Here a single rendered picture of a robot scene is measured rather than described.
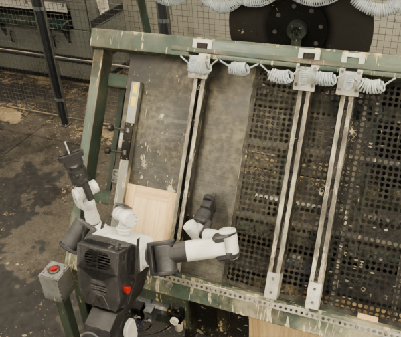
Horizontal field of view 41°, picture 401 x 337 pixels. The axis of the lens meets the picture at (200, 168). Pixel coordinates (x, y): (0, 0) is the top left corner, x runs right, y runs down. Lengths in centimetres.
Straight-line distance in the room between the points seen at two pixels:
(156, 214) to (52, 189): 247
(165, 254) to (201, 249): 15
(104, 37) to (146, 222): 100
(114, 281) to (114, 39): 130
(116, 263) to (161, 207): 69
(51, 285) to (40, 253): 160
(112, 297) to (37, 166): 341
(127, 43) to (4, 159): 322
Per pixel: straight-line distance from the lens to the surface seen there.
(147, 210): 287
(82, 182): 257
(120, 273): 226
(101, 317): 245
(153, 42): 282
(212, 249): 227
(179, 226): 274
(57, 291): 295
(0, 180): 554
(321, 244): 261
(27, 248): 461
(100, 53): 301
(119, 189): 291
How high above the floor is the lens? 289
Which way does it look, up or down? 34 degrees down
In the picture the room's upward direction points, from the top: 4 degrees counter-clockwise
